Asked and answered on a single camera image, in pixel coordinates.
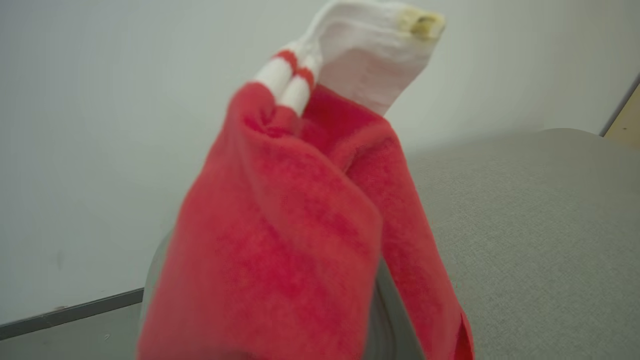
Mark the dark grey baseboard strip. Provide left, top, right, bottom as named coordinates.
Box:
left=0, top=287, right=145, bottom=342

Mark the red and white Bulls jersey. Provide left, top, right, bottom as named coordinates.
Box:
left=136, top=0, right=475, bottom=360

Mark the light wooden panel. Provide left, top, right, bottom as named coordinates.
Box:
left=599, top=75, right=640, bottom=151

